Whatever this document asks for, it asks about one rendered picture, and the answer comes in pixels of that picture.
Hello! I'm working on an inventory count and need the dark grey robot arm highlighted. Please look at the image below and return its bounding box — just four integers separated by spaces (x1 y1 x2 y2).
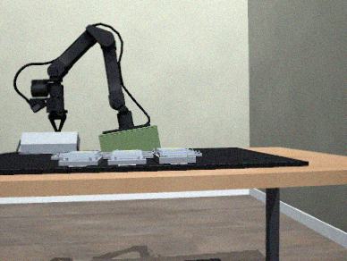
30 25 150 134

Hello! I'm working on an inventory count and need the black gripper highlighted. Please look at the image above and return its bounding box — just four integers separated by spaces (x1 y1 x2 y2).
47 97 68 132

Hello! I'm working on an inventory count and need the white control panel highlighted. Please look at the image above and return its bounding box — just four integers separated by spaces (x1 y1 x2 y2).
0 131 80 155

